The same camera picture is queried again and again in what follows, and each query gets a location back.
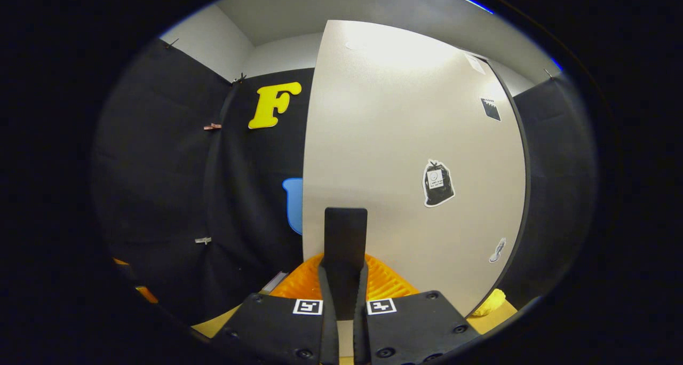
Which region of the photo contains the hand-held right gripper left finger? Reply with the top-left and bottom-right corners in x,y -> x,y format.
211,253 -> 339,365

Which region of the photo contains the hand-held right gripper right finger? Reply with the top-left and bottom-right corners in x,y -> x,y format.
353,253 -> 481,365

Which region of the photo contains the black cabinet door handle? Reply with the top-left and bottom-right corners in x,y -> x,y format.
323,207 -> 369,320

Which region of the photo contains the beige cabinet door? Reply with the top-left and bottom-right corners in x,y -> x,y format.
301,19 -> 529,318

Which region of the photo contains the blue-grey book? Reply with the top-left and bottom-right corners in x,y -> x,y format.
260,272 -> 289,295

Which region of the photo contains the black backdrop cloth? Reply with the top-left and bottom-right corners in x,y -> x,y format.
91,37 -> 598,326

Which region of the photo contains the yellow round sponge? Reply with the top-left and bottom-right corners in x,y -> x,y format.
472,289 -> 506,316

